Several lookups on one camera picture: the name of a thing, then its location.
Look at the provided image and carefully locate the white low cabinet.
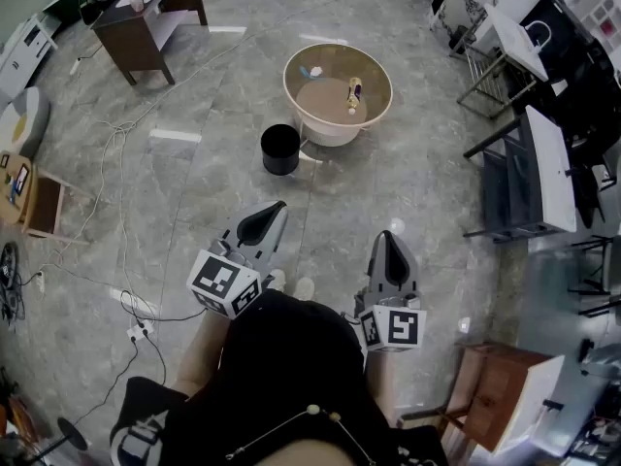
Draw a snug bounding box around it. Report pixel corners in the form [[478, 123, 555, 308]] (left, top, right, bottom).
[[0, 15, 59, 99]]

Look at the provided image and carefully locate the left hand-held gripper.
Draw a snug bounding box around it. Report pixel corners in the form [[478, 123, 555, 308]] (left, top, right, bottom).
[[186, 200, 289, 319]]

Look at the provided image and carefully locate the dark wooden desk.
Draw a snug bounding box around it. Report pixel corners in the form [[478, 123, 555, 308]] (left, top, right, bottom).
[[91, 0, 210, 86]]

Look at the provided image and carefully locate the white faucet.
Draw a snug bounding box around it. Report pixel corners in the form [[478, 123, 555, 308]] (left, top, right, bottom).
[[523, 19, 553, 49]]

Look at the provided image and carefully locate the black standing fan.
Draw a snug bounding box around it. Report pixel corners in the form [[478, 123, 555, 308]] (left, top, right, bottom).
[[28, 416, 89, 466]]

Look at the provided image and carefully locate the small wooden stool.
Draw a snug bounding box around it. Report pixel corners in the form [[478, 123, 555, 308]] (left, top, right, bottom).
[[402, 341, 567, 456]]

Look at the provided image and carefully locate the person's right forearm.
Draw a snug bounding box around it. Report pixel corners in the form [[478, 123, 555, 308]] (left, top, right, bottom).
[[363, 349, 400, 413]]

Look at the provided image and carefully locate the black shelf with white top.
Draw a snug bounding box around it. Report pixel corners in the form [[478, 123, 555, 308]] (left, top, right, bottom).
[[463, 104, 579, 245]]

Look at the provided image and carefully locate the person's black top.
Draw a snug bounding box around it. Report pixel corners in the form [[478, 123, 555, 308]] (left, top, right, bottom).
[[110, 288, 448, 466]]

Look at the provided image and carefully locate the black waste bin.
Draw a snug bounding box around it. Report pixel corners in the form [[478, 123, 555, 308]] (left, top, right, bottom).
[[260, 123, 302, 177]]

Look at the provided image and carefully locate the black partition panel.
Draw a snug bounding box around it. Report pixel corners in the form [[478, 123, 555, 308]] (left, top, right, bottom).
[[518, 0, 621, 164]]

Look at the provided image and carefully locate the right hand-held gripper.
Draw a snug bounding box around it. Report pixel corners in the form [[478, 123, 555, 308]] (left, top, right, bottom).
[[355, 229, 427, 353]]

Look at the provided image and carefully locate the person's left forearm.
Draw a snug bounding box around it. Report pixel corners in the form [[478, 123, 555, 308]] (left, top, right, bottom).
[[173, 308, 230, 398]]

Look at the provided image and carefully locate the white sink table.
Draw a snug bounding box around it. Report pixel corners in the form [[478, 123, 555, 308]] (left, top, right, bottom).
[[484, 2, 550, 82]]

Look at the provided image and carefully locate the grey round pouf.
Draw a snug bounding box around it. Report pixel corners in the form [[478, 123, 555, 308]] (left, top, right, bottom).
[[0, 86, 52, 159]]

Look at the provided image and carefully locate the round glass-top table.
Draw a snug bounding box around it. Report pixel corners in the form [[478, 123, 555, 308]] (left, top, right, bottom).
[[283, 44, 393, 148]]

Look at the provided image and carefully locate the round wooden side table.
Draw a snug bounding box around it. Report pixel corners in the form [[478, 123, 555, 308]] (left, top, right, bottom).
[[0, 150, 35, 227]]

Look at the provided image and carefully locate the metal wire rack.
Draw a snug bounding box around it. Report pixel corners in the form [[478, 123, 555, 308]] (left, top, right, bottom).
[[455, 41, 535, 120]]

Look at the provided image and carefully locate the black metal chair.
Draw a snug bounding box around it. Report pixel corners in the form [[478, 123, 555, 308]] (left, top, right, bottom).
[[567, 233, 621, 317]]

